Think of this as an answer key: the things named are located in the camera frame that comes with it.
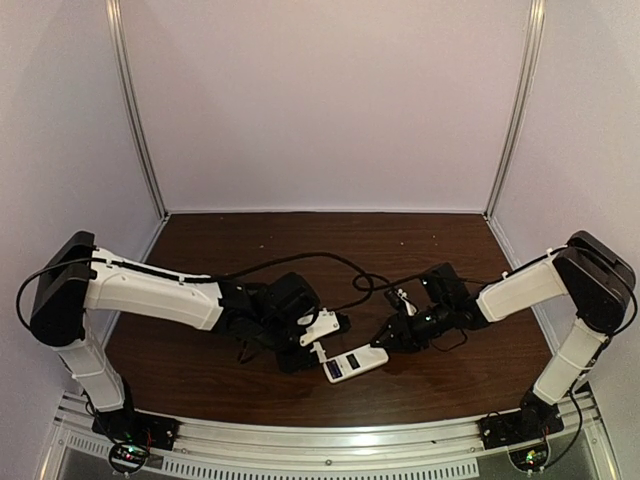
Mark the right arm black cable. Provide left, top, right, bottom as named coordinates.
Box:
left=399, top=239, right=571, bottom=301

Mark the white remote control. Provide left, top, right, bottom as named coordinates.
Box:
left=323, top=345, right=389, bottom=384

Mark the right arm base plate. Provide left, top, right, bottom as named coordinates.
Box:
left=477, top=406, right=564, bottom=450

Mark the white battery cover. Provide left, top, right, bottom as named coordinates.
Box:
left=311, top=342, right=327, bottom=364

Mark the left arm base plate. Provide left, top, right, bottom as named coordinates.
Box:
left=92, top=409, right=181, bottom=451

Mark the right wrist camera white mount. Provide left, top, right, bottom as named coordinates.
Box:
left=383, top=263, right=459, bottom=319

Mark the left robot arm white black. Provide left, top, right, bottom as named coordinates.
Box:
left=27, top=231, right=339, bottom=424

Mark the purple battery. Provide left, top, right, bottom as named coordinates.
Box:
left=325, top=362, right=343, bottom=379

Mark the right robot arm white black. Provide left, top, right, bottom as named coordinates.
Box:
left=371, top=230, right=637, bottom=434

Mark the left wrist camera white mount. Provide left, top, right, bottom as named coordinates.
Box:
left=269, top=272, right=351, bottom=349

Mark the front aluminium rail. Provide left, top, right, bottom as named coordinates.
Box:
left=35, top=391, right=622, bottom=479

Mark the aluminium frame post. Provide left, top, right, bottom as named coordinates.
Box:
left=105, top=0, right=168, bottom=220
left=483, top=0, right=546, bottom=221

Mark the left aluminium frame post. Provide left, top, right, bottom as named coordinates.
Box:
left=105, top=0, right=168, bottom=220

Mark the right aluminium frame post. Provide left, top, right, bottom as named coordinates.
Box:
left=483, top=0, right=546, bottom=221

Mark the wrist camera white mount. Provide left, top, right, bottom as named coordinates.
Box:
left=383, top=263, right=459, bottom=319
left=269, top=272, right=351, bottom=349

